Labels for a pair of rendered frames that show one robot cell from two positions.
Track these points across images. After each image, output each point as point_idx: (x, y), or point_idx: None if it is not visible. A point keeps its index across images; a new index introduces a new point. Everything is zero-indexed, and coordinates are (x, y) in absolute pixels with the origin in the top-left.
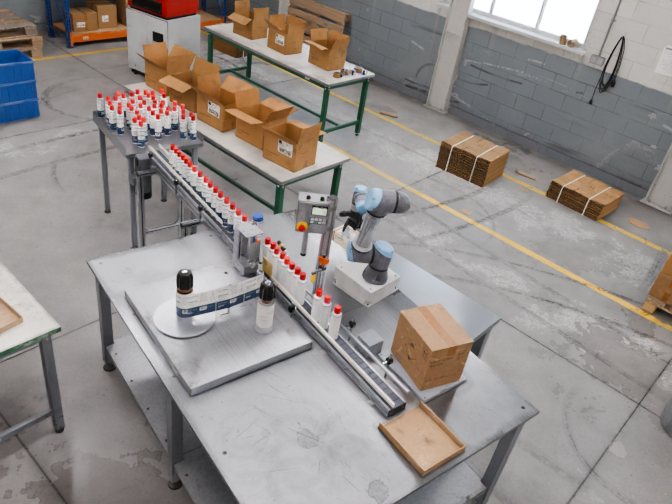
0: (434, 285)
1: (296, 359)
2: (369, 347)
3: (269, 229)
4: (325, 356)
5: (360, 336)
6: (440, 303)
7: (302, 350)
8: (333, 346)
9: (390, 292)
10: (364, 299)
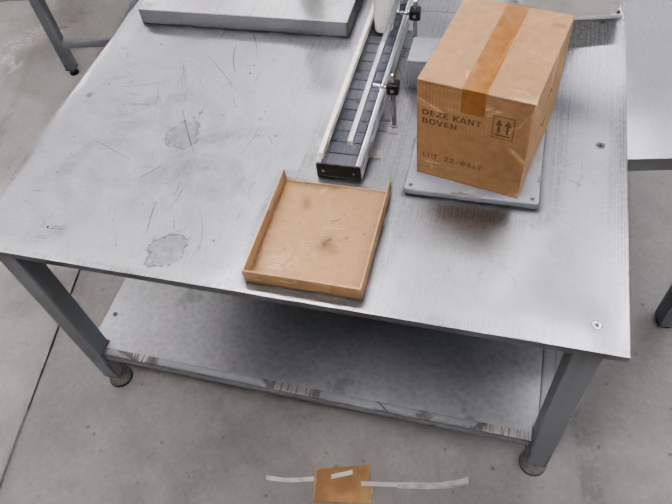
0: None
1: (309, 40)
2: (408, 62)
3: None
4: (352, 55)
5: (413, 40)
6: (573, 16)
7: (329, 32)
8: (366, 41)
9: (596, 15)
10: (521, 3)
